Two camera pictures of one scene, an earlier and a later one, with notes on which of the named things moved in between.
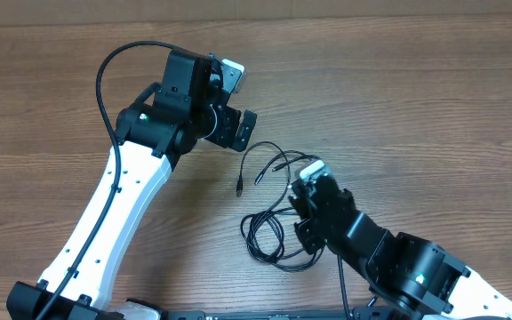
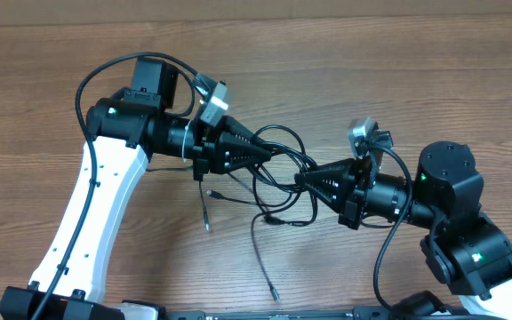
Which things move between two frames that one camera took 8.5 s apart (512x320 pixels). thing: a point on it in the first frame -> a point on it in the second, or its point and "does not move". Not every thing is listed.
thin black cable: (281, 155) -> (201, 188)
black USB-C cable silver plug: (240, 178) -> (218, 195)
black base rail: (371, 313) does not move
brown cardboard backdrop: (44, 12) does not move
